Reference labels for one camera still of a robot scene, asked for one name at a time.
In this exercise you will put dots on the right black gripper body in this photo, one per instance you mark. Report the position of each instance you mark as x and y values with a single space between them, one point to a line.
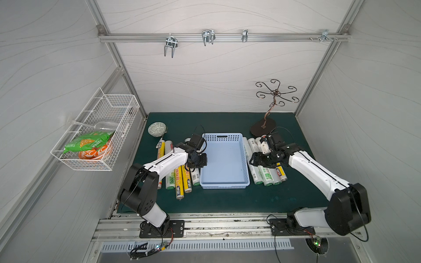
260 159

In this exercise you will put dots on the aluminium front rail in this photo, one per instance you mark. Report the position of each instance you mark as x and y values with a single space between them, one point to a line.
198 226

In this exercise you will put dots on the double metal hook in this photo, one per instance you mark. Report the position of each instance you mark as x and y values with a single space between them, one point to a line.
170 44
208 36

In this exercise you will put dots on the single metal hook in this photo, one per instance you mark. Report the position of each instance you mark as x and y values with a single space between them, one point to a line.
244 38

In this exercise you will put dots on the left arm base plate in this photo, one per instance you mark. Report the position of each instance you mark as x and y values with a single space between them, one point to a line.
171 228

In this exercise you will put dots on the white green wrap roll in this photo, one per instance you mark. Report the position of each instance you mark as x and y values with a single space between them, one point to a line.
170 178
255 150

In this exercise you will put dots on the orange snack bag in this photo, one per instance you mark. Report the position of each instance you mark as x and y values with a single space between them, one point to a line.
94 154

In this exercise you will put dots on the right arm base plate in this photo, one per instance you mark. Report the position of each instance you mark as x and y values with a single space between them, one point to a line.
280 227

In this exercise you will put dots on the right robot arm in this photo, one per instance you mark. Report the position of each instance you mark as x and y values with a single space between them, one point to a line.
348 205

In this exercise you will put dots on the light blue plastic basket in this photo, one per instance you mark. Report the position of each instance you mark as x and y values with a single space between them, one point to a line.
226 162

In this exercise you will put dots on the metal hook right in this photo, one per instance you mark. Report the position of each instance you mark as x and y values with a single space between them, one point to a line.
324 37

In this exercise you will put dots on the white wrap roll group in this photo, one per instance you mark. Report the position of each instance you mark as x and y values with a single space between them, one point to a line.
195 176

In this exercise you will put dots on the yellow wrap roll long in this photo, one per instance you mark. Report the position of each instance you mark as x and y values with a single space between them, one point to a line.
179 187

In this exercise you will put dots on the clear wrap roll right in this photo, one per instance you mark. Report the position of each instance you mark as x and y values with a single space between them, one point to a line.
275 178

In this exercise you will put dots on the bronze jewelry tree stand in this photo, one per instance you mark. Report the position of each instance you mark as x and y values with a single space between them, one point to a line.
279 98

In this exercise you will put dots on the double metal hook middle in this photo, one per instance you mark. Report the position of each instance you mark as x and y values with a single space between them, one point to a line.
208 36

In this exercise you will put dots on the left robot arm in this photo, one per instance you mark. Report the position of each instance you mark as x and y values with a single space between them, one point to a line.
139 189

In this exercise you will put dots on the double metal hook left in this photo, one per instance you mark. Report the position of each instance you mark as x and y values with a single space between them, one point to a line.
170 44

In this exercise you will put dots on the green snack bag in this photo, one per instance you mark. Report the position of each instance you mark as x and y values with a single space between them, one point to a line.
90 141

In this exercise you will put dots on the white wire wall basket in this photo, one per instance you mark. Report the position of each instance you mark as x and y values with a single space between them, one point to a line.
104 112

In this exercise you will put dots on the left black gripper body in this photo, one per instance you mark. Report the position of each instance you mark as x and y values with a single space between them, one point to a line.
200 161

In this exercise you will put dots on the aluminium rail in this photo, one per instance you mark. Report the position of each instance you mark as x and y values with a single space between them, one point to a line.
198 226
220 37

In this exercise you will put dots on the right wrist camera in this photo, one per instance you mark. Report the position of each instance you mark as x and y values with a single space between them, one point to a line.
264 145

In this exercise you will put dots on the aluminium top rail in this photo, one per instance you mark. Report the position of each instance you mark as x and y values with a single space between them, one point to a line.
220 37

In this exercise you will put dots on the white slotted cable duct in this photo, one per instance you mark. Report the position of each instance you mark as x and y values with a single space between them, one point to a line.
201 245

